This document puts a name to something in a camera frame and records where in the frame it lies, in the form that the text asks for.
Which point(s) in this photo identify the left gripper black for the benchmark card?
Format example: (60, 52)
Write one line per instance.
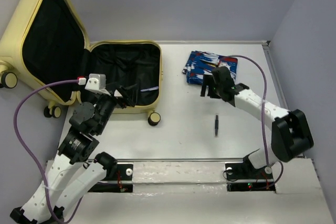
(123, 101)

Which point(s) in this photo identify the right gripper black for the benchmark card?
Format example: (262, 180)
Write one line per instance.
(207, 80)

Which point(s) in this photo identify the blue red white cloth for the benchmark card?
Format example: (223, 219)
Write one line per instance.
(201, 63)

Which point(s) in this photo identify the purple white toothbrush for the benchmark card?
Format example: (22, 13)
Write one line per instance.
(149, 89)

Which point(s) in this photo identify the black pen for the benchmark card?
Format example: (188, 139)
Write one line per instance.
(216, 126)

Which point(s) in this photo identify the yellow hard-shell suitcase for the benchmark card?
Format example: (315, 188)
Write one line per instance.
(45, 41)

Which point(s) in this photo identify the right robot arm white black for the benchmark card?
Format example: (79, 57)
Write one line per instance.
(290, 132)

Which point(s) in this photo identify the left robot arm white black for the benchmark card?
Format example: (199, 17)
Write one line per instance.
(58, 191)

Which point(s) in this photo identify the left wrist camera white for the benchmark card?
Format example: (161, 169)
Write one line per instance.
(97, 84)

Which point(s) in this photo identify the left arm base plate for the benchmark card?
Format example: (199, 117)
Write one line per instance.
(118, 182)

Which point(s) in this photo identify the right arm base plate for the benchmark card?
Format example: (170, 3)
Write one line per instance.
(238, 181)

